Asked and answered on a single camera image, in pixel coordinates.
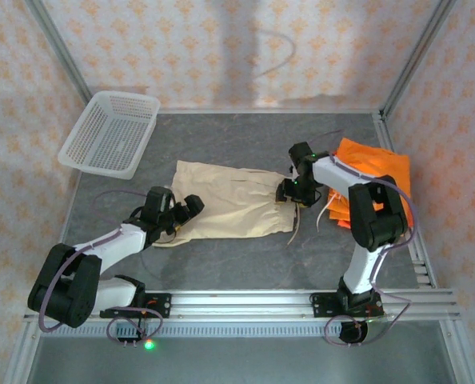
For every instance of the beige shorts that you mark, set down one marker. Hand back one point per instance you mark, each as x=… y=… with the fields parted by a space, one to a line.
x=229 y=200

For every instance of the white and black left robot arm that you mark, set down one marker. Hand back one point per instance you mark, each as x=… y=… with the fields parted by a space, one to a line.
x=113 y=244

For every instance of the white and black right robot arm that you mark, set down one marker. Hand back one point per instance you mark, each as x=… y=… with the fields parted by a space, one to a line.
x=365 y=248

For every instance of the white plastic mesh basket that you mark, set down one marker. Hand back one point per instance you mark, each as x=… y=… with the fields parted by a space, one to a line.
x=105 y=136

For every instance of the black round base cover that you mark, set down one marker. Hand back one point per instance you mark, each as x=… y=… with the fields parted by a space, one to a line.
x=353 y=332

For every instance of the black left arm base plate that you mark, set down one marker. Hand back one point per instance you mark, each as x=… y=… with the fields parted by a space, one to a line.
x=163 y=304

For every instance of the aluminium table side rail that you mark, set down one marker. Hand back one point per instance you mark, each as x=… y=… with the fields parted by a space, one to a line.
x=385 y=136
x=67 y=218

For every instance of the wide aluminium base rail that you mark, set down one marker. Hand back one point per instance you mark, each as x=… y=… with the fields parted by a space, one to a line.
x=241 y=306

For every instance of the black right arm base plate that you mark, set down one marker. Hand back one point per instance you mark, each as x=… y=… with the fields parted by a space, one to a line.
x=319 y=306

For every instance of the aluminium frame post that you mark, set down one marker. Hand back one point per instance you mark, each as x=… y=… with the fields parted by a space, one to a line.
x=57 y=44
x=425 y=44

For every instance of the aluminium frame leg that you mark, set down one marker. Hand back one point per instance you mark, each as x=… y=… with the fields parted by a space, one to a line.
x=459 y=352
x=21 y=352

